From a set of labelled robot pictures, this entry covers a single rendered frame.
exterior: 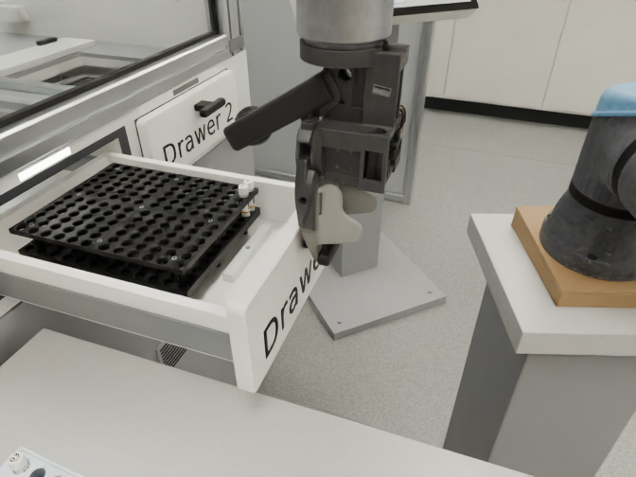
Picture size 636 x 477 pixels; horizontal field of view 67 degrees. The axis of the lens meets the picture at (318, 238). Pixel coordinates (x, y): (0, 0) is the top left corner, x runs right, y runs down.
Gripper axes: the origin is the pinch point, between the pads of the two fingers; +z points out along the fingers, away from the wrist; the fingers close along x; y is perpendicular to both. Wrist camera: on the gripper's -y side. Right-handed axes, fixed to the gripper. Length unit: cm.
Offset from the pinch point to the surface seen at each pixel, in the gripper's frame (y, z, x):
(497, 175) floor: 29, 90, 209
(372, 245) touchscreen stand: -14, 75, 104
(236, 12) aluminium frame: -35, -11, 52
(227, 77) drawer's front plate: -33, -2, 43
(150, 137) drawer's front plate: -33.3, 0.5, 17.4
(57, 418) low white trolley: -21.5, 14.7, -19.9
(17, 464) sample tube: -17.6, 9.9, -26.5
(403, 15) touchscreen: -10, -5, 94
